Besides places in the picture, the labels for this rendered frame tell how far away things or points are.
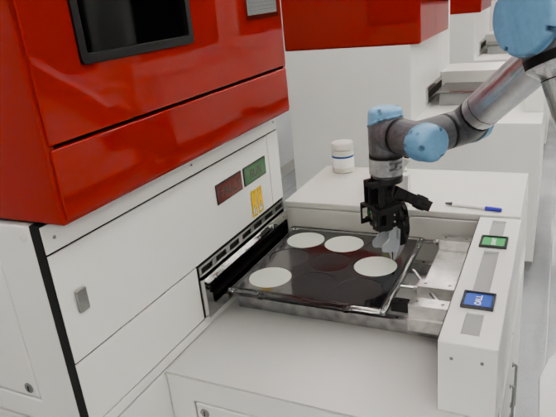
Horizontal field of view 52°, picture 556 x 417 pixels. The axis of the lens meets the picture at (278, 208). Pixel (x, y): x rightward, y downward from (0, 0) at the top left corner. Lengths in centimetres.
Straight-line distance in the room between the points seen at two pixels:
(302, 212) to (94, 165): 81
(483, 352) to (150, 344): 61
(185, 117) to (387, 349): 61
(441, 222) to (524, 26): 73
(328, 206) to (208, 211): 42
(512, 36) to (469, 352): 48
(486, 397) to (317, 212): 75
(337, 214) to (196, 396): 64
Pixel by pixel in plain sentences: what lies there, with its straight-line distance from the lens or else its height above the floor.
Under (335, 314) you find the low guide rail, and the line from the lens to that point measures 128.
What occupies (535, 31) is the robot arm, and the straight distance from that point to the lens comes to 85.
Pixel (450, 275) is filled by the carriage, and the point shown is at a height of 88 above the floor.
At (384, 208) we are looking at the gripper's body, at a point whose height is 105.
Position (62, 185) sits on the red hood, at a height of 128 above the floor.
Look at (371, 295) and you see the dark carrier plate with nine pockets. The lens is 122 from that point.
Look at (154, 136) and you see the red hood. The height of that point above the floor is 130.
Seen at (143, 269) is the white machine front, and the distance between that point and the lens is 110.
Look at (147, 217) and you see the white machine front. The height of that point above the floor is 114.
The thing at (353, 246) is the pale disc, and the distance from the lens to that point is 145.
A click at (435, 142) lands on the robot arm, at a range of 114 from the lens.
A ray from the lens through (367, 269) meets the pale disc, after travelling 133.
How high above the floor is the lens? 151
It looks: 20 degrees down
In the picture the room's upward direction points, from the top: 6 degrees counter-clockwise
